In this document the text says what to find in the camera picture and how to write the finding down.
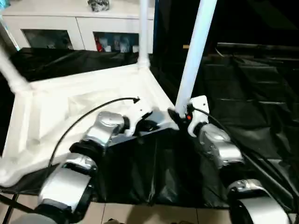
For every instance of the white plastic table leg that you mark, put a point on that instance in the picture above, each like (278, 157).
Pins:
(14, 70)
(196, 51)
(143, 32)

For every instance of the white plastic table top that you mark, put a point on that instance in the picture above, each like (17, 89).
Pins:
(70, 98)

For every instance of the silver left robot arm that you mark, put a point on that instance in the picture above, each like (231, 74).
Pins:
(105, 128)

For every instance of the black table mat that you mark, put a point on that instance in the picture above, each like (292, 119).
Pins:
(163, 168)

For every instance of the black box with tan label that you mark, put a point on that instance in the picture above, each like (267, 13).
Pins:
(172, 28)

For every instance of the red bottle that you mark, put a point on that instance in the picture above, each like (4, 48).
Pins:
(100, 44)

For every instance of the dark long bar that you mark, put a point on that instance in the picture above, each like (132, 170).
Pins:
(257, 46)

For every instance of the dark bundle on cabinet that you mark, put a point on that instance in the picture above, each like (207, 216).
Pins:
(99, 5)

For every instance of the white glass-door cabinet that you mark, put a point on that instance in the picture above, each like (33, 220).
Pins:
(58, 23)

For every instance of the grey curtain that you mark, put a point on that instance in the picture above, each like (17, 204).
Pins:
(8, 37)

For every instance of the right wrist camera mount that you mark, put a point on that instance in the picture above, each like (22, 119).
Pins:
(198, 107)

